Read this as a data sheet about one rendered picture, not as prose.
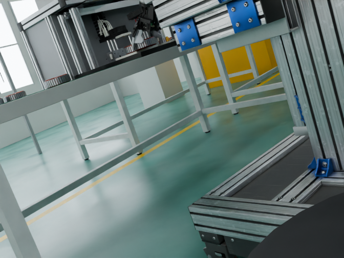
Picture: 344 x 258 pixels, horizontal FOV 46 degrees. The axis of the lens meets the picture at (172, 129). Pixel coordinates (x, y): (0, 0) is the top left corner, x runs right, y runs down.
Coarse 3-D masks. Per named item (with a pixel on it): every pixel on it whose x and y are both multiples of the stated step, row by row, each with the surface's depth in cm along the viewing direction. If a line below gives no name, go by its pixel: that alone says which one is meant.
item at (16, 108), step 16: (176, 48) 172; (192, 48) 181; (128, 64) 152; (144, 64) 158; (80, 80) 135; (96, 80) 140; (112, 80) 145; (32, 96) 122; (48, 96) 126; (64, 96) 130; (0, 112) 114; (16, 112) 118
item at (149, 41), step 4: (152, 36) 178; (144, 40) 176; (148, 40) 176; (152, 40) 177; (156, 40) 180; (136, 44) 176; (140, 44) 176; (144, 44) 175; (148, 44) 176; (152, 44) 177; (136, 48) 177; (140, 48) 177; (144, 48) 185
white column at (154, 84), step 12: (144, 72) 609; (156, 72) 594; (168, 72) 613; (144, 84) 619; (156, 84) 603; (168, 84) 610; (180, 84) 630; (144, 96) 628; (156, 96) 612; (168, 96) 607; (180, 96) 627
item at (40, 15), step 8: (56, 0) 180; (64, 0) 177; (72, 0) 180; (80, 0) 183; (120, 0) 241; (48, 8) 186; (56, 8) 182; (64, 8) 184; (32, 16) 196; (40, 16) 192; (24, 24) 202; (32, 24) 198
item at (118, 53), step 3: (111, 51) 196; (114, 51) 197; (117, 51) 198; (120, 51) 200; (123, 51) 201; (108, 54) 199; (114, 54) 197; (117, 54) 198; (120, 54) 199; (123, 54) 201; (108, 57) 199; (114, 57) 197; (117, 57) 198; (111, 60) 199; (114, 60) 197
